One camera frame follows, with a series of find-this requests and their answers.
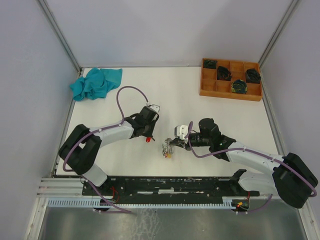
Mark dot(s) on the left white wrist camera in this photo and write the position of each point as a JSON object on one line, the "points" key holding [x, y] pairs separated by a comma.
{"points": [[154, 107]]}

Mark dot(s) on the dark rolled sock right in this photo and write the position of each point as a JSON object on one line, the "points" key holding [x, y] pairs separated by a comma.
{"points": [[252, 76]]}

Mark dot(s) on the wooden compartment tray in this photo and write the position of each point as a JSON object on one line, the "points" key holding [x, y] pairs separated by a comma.
{"points": [[211, 87]]}

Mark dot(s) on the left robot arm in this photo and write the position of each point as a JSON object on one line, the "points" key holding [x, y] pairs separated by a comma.
{"points": [[81, 147]]}

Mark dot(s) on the dark rolled sock blue-yellow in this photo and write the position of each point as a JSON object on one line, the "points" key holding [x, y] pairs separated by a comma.
{"points": [[239, 87]]}

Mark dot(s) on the aluminium corner post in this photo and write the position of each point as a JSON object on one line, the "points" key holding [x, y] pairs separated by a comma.
{"points": [[43, 4], [292, 7]]}

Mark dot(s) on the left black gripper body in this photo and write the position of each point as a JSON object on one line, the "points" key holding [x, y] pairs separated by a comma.
{"points": [[149, 129]]}

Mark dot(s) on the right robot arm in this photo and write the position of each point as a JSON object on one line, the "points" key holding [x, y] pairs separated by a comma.
{"points": [[284, 175]]}

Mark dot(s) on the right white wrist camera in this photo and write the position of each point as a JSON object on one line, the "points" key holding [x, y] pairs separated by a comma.
{"points": [[181, 132]]}

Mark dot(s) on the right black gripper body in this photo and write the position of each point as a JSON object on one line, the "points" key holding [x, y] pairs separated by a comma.
{"points": [[188, 147]]}

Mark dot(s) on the teal cloth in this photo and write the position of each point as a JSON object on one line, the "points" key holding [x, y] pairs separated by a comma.
{"points": [[96, 84]]}

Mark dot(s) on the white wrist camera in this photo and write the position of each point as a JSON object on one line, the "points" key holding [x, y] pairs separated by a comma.
{"points": [[181, 132], [154, 107]]}

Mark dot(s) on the red key tag with key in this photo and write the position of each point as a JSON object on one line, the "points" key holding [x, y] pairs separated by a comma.
{"points": [[149, 139]]}

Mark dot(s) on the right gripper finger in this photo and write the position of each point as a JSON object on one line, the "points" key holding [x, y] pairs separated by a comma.
{"points": [[183, 146], [176, 141]]}

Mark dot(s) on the white cable duct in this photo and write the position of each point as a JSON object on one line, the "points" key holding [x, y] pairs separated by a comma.
{"points": [[70, 202]]}

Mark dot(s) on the dark rolled sock top-left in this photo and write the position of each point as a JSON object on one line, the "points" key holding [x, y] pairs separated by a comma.
{"points": [[210, 64]]}

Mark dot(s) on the left aluminium corner post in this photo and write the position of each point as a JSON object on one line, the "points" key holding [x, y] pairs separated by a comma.
{"points": [[43, 4]]}

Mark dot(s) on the right aluminium corner post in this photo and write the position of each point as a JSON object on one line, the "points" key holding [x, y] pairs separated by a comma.
{"points": [[292, 7]]}

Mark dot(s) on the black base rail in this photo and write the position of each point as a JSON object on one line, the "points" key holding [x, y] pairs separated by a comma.
{"points": [[170, 189]]}

